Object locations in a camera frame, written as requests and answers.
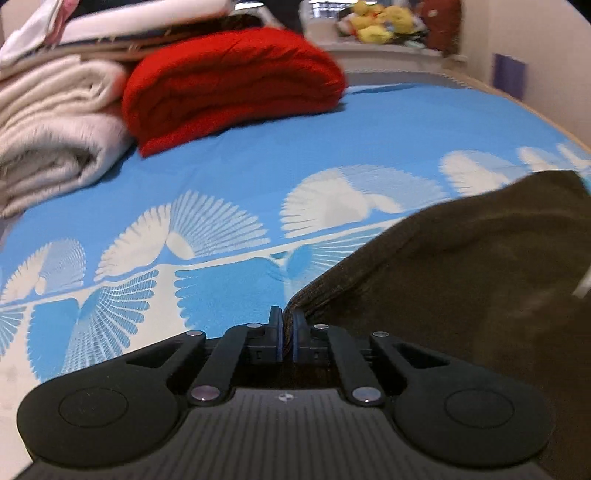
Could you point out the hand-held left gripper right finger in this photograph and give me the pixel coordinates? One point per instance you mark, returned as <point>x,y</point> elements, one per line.
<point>299,338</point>

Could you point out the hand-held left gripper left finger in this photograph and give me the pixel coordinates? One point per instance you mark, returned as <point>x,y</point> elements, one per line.
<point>277,337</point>

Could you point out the blue white printed bed sheet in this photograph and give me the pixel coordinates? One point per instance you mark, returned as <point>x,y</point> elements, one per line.
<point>231,152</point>

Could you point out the red folded blanket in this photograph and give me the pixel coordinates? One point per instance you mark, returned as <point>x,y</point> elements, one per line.
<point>231,78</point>

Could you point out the white window sill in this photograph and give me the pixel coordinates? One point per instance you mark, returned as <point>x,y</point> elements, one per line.
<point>392,57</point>

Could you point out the white folded blanket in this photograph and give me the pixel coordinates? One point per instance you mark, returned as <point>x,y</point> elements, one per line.
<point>55,138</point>

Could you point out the yellow plush toy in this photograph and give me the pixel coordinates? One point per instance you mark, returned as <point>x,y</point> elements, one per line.
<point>399,18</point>
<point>374,33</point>

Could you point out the purple box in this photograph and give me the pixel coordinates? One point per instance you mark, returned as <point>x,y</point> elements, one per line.
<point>508,76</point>

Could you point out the brown plush toy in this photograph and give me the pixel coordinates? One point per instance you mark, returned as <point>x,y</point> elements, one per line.
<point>441,25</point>

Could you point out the pink white folded cloth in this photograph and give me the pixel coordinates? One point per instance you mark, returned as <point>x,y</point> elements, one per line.
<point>27,41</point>

